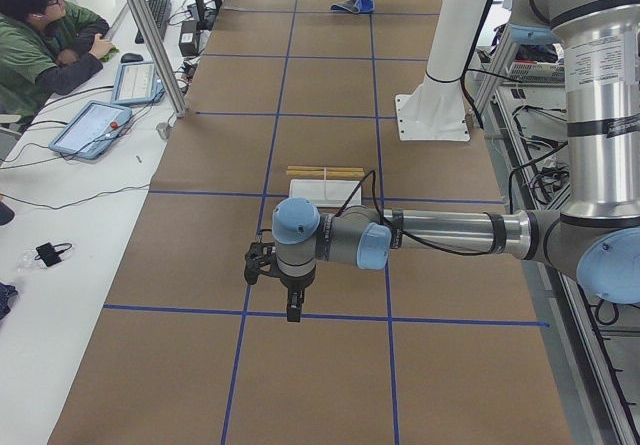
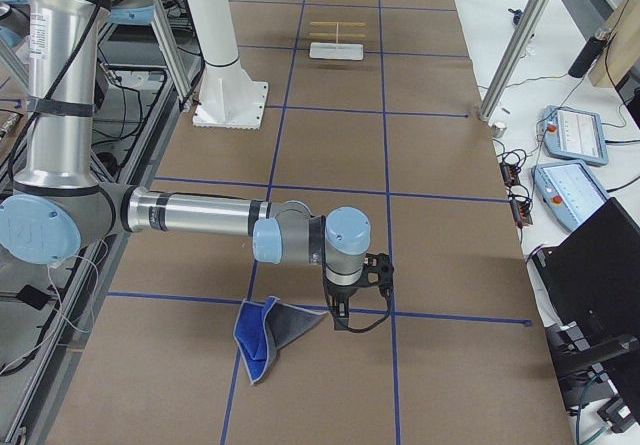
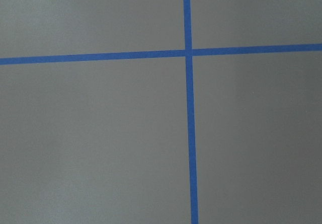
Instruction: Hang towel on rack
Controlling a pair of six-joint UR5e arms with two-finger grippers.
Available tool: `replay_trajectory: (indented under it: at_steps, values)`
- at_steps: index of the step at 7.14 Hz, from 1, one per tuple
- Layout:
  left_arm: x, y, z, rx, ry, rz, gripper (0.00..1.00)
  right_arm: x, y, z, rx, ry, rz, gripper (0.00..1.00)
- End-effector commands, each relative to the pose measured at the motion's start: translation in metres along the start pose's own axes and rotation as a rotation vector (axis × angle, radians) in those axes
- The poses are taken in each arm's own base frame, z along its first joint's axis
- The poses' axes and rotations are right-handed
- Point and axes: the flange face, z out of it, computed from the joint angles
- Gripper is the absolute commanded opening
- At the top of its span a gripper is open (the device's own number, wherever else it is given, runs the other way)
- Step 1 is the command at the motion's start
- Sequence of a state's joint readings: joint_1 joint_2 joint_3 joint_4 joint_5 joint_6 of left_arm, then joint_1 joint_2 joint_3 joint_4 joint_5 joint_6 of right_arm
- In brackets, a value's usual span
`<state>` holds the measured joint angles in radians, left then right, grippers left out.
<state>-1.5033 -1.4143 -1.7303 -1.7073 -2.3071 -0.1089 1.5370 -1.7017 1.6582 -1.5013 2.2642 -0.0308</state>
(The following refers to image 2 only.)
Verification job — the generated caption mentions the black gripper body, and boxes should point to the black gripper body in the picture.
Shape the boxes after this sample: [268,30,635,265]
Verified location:
[324,278,358,315]

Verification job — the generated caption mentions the blue grey towel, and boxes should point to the blue grey towel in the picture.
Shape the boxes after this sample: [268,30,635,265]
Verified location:
[233,296,327,385]

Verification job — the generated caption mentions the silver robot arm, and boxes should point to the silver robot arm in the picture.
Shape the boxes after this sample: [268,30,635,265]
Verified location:
[1,0,380,330]

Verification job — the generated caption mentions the white wooden towel rack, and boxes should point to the white wooden towel rack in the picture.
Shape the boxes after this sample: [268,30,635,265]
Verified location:
[309,21,366,61]

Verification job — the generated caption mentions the small metal cylinder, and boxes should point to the small metal cylinder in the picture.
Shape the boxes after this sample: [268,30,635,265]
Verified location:
[491,122,507,138]

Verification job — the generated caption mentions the near teach pendant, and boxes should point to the near teach pendant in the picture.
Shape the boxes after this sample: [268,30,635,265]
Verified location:
[532,159,610,232]

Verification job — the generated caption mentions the teach pendant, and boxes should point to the teach pendant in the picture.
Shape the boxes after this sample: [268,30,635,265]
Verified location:
[532,159,610,232]
[540,105,609,166]

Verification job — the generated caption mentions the black laptop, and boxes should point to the black laptop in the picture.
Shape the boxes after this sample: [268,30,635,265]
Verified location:
[533,198,639,337]

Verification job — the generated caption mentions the far teach pendant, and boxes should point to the far teach pendant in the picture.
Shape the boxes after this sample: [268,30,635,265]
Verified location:
[540,105,609,166]

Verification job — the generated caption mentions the camera cable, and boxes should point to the camera cable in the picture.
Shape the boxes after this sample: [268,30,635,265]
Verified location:
[344,284,394,335]

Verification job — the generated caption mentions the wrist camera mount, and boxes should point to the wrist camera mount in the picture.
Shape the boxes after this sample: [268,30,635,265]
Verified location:
[361,253,394,288]

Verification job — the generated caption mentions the white pedestal column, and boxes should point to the white pedestal column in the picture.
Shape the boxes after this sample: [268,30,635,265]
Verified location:
[187,0,269,130]

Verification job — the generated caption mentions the aluminium frame post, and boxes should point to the aluminium frame post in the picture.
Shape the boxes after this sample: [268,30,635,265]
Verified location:
[478,0,549,122]

